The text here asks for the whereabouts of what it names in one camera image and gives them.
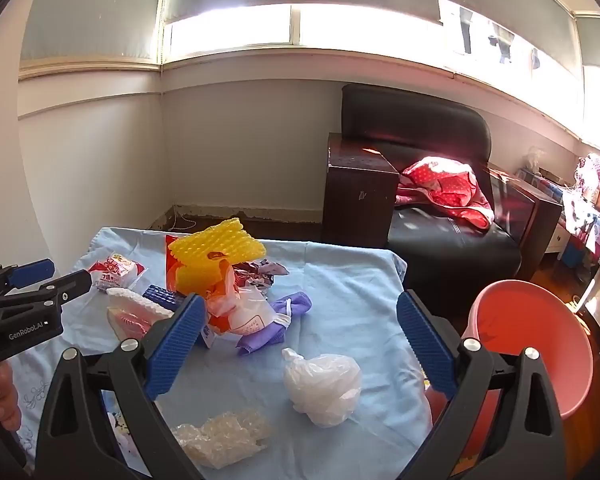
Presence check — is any white drawer cabinet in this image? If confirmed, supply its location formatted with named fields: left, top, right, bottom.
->
left=544, top=222, right=568, bottom=261

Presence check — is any purple glove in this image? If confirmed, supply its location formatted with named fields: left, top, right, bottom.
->
left=237, top=291, right=313, bottom=357

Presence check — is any yellow bumpy foam pad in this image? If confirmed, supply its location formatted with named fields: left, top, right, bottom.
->
left=166, top=217, right=267, bottom=296

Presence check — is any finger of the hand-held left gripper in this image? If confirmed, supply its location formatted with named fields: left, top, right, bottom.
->
left=0, top=269, right=94, bottom=312
left=0, top=258, right=56, bottom=306

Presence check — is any pink white packet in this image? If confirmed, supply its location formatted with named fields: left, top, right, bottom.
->
left=105, top=287, right=175, bottom=343

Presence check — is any crumpled silver purple wrapper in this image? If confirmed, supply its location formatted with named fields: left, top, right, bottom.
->
left=232, top=259, right=290, bottom=291

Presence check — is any black leather armchair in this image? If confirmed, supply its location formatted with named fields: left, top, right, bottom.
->
left=321, top=84, right=563, bottom=303

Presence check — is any pink plastic bucket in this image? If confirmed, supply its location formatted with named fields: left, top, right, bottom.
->
left=424, top=280, right=595, bottom=466

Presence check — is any white orange plastic bag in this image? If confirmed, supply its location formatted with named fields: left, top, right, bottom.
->
left=200, top=257, right=278, bottom=348

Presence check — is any small blue white box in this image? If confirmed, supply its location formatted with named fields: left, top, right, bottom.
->
left=142, top=285, right=186, bottom=311

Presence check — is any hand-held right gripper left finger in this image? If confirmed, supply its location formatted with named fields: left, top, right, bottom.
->
left=35, top=292, right=208, bottom=480

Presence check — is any white red-printed snack packet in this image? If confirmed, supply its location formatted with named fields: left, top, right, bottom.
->
left=89, top=254, right=148, bottom=293

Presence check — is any dark hanging garment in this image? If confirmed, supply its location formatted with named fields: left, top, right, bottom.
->
left=487, top=25, right=516, bottom=63
left=457, top=6, right=474, bottom=55

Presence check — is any person's left hand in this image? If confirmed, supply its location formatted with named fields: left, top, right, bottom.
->
left=0, top=362, right=22, bottom=426

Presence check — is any knotted white plastic bag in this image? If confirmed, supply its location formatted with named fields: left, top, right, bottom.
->
left=281, top=347, right=363, bottom=428

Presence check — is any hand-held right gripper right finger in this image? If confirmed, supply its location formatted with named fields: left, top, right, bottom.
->
left=396, top=289, right=566, bottom=480

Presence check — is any clear bubble wrap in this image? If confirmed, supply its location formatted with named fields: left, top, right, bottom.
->
left=170, top=408, right=272, bottom=470

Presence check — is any red polka dot blanket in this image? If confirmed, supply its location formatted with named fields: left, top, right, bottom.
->
left=394, top=156, right=496, bottom=231

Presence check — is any light blue printed cloth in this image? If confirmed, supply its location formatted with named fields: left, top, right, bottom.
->
left=7, top=226, right=433, bottom=480

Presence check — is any red white patterned cloth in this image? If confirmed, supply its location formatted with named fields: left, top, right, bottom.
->
left=572, top=152, right=600, bottom=206

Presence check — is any blue storage box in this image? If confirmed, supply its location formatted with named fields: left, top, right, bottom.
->
left=560, top=237, right=588, bottom=268

